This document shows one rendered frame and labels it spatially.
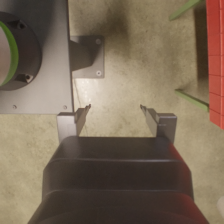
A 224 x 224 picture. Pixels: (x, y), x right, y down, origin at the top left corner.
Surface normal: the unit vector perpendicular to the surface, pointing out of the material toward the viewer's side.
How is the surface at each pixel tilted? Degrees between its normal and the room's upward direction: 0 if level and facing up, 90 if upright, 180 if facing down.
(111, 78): 0
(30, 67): 66
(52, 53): 0
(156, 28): 0
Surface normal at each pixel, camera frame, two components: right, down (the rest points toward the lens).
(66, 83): -0.01, 0.30
